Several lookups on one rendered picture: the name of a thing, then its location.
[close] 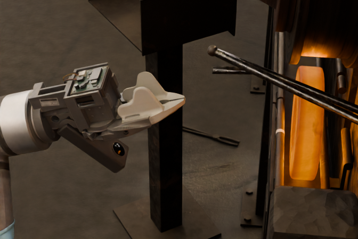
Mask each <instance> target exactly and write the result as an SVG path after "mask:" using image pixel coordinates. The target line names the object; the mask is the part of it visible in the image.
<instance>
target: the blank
mask: <svg viewBox="0 0 358 239"><path fill-rule="evenodd" d="M296 80H297V81H300V82H301V83H304V84H307V85H309V86H312V87H314V88H317V89H319V90H322V91H324V73H323V69H322V68H320V67H309V66H300V67H299V68H298V70H297V74H296ZM323 117H324V109H323V108H321V107H319V106H317V105H315V104H313V103H311V102H309V101H307V100H305V99H303V98H301V97H299V96H297V95H294V99H293V105H292V118H291V133H290V156H289V171H290V177H291V178H292V179H300V180H314V179H315V177H316V174H317V171H318V166H319V159H320V152H321V143H322V132H323Z"/></svg>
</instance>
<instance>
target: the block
mask: <svg viewBox="0 0 358 239"><path fill-rule="evenodd" d="M266 239H358V199H357V196H356V195H355V193H353V192H350V191H342V190H335V189H321V188H309V187H296V186H277V187H275V189H274V191H273V192H272V194H271V199H270V209H269V215H268V226H267V236H266Z"/></svg>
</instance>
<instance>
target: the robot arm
mask: <svg viewBox="0 0 358 239"><path fill-rule="evenodd" d="M71 74H72V76H70V77H69V79H67V80H64V77H66V76H68V75H71ZM76 76H77V77H76ZM75 77H76V79H75ZM63 81H64V84H62V85H57V86H52V87H45V85H44V83H43V82H42V83H36V84H34V86H33V89H32V90H28V91H24V92H19V93H14V94H9V95H5V96H0V239H14V224H15V219H14V218H13V205H12V193H11V180H10V168H9V157H10V156H15V155H20V154H26V153H32V152H38V151H43V150H47V149H48V148H49V147H50V146H51V144H52V142H55V141H58V140H59V139H60V137H61V136H62V137H63V138H65V139H66V140H68V141H69V142H70V143H72V144H73V145H74V146H76V147H78V148H79V149H80V150H82V151H83V152H85V153H86V154H87V155H89V156H90V157H92V158H93V159H94V160H96V161H97V162H99V163H100V164H101V165H103V166H105V167H106V168H107V169H109V170H110V171H112V172H113V173H118V172H119V171H121V170H122V169H123V168H124V167H125V164H126V160H127V155H128V150H129V147H128V146H127V145H126V144H125V143H123V142H122V141H120V140H119V138H124V137H128V136H131V135H134V134H136V133H138V132H141V131H143V130H145V129H147V128H150V127H151V126H152V125H154V124H156V123H158V122H160V121H162V120H163V119H165V118H166V117H168V116H169V115H171V114H172V113H174V112H175V111H176V110H178V109H179V108H180V107H181V106H182V105H184V104H185V96H183V95H180V94H177V93H170V92H166V91H165V90H164V89H163V88H162V86H161V85H160V84H159V83H158V81H157V80H156V78H155V77H154V76H153V75H152V74H151V73H149V72H141V73H139V74H138V76H137V83H136V86H134V87H130V88H126V89H125V90H124V91H123V92H122V93H120V92H119V90H118V86H119V82H118V80H117V78H116V75H115V73H112V71H111V69H110V67H109V65H108V62H106V63H101V64H96V65H92V66H88V67H83V68H78V69H75V70H74V72H72V73H69V74H67V75H65V76H63ZM66 81H67V83H66ZM74 81H75V83H74Z"/></svg>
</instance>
